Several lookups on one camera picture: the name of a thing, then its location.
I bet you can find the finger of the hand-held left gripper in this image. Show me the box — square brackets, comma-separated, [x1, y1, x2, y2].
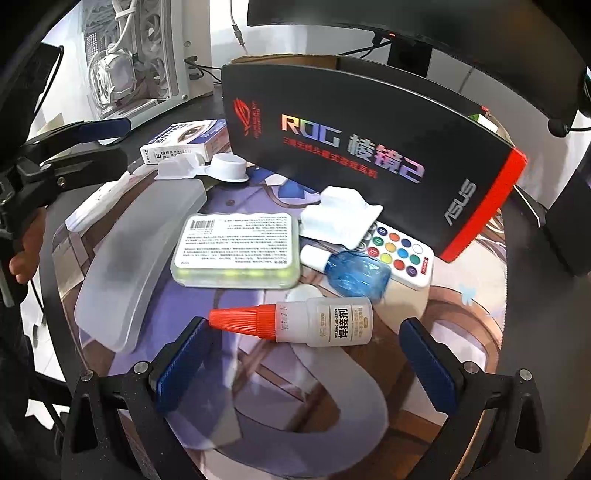
[25, 117, 132, 160]
[18, 145, 130, 208]

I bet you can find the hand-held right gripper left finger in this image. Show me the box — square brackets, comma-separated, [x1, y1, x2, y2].
[62, 316, 218, 480]

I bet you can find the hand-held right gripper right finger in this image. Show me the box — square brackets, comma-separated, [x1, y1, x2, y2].
[398, 318, 550, 480]

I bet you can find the white plastic packet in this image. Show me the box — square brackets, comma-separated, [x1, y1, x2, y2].
[65, 171, 132, 232]

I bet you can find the small white plastic blister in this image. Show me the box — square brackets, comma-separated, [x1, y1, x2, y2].
[154, 154, 206, 182]

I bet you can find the frosted plastic sheet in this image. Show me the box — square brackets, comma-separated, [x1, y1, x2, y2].
[74, 178, 208, 355]

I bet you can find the white colour-button remote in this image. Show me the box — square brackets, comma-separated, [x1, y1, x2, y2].
[355, 220, 435, 292]

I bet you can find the orange-capped white bottle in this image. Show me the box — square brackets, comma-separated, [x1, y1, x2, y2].
[209, 296, 374, 349]

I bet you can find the blue transparent bottle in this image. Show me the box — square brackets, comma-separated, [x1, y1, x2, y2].
[300, 244, 392, 300]

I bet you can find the yellow-green labelled plastic case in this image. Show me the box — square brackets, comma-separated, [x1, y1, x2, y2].
[171, 212, 301, 289]

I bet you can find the black and red cardboard box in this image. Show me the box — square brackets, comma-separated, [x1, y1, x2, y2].
[221, 54, 528, 265]

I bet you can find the green and white box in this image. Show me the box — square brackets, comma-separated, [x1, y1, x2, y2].
[466, 105, 497, 130]

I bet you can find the person's left hand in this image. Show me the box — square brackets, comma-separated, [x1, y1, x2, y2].
[9, 208, 49, 284]

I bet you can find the white computer case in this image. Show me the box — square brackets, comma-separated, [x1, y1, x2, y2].
[81, 0, 218, 121]

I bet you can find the blue white eye-print box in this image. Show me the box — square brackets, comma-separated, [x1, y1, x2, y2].
[140, 119, 228, 166]

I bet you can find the printed desk mat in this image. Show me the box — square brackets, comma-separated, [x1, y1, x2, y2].
[51, 152, 509, 480]

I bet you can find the white plastic cup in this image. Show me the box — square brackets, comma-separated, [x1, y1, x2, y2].
[205, 154, 247, 184]

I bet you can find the white round cap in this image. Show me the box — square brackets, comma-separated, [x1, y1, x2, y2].
[285, 284, 319, 305]

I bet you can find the white folded cloth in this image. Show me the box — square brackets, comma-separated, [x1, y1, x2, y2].
[300, 185, 385, 245]

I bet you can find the black cylindrical speaker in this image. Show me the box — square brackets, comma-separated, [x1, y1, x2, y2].
[545, 152, 591, 278]

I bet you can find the black headset with microphone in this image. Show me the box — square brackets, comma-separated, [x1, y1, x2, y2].
[547, 65, 591, 139]

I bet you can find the black curved monitor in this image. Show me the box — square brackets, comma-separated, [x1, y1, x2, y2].
[247, 0, 591, 121]

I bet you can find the black cable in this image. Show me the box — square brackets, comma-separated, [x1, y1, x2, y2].
[185, 55, 222, 86]
[355, 37, 393, 58]

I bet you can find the grey cable with metal plug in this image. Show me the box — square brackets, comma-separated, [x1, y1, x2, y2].
[231, 0, 247, 47]

